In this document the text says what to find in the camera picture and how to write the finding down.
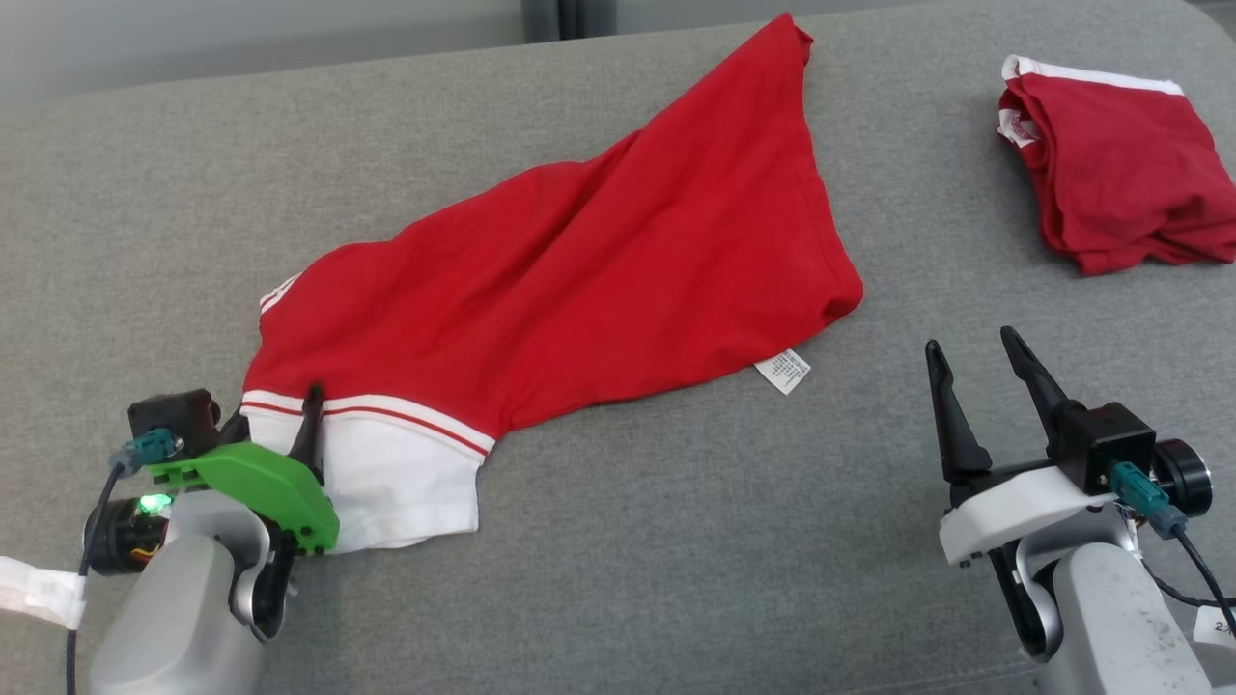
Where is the white right cable tape label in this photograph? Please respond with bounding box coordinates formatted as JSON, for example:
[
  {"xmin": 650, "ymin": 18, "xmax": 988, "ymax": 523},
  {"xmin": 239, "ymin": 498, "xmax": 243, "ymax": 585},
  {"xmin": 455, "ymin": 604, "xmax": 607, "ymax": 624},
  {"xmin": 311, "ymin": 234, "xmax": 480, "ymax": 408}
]
[{"xmin": 1193, "ymin": 606, "xmax": 1236, "ymax": 657}]

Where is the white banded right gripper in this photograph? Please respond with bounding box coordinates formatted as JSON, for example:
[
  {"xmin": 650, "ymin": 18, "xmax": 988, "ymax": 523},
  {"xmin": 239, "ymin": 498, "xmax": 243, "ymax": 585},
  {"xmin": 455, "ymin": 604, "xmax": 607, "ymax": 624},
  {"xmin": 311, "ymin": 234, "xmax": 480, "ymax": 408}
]
[{"xmin": 925, "ymin": 326, "xmax": 1213, "ymax": 568}]

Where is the dark grey vertical frame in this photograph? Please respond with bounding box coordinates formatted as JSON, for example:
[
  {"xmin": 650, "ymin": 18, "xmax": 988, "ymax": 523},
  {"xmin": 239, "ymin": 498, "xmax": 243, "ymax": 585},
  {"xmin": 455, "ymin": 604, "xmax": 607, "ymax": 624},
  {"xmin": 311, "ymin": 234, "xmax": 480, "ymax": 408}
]
[{"xmin": 524, "ymin": 0, "xmax": 619, "ymax": 44}]

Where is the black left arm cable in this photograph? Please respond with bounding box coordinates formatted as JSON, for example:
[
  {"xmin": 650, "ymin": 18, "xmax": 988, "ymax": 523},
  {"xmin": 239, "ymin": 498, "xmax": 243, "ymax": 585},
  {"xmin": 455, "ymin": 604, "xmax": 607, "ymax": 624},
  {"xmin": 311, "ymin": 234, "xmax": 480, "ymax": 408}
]
[{"xmin": 66, "ymin": 430, "xmax": 184, "ymax": 695}]

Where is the small red white-trimmed garment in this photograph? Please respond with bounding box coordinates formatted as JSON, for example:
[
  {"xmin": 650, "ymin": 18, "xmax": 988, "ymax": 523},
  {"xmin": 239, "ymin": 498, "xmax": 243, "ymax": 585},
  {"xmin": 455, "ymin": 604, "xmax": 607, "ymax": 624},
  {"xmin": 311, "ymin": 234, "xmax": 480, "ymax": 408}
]
[{"xmin": 997, "ymin": 55, "xmax": 1236, "ymax": 277}]

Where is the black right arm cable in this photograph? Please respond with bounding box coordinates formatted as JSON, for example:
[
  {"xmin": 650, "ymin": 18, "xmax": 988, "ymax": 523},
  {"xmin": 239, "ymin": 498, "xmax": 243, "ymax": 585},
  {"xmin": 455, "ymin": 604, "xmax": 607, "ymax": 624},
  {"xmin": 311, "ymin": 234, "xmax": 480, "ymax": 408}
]
[{"xmin": 1109, "ymin": 461, "xmax": 1236, "ymax": 638}]

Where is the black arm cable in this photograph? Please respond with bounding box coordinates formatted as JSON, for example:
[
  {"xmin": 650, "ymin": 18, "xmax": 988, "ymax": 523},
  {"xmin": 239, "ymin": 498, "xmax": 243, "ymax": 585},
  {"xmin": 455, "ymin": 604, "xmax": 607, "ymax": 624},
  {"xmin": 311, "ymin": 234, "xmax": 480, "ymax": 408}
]
[
  {"xmin": 66, "ymin": 430, "xmax": 184, "ymax": 695},
  {"xmin": 1109, "ymin": 461, "xmax": 1236, "ymax": 638}
]

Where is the large red white-hemmed jersey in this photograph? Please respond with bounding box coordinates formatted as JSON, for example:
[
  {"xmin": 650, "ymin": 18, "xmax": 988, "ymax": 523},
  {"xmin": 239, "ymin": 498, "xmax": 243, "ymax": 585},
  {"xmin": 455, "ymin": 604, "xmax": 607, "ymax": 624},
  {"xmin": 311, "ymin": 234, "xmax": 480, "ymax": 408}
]
[{"xmin": 241, "ymin": 12, "xmax": 865, "ymax": 554}]

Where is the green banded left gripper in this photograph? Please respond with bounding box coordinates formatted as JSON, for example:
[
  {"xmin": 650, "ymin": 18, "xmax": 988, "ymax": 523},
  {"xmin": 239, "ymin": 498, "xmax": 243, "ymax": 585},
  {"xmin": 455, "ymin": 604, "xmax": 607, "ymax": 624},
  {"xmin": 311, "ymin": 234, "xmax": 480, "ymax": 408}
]
[{"xmin": 84, "ymin": 384, "xmax": 341, "ymax": 578}]

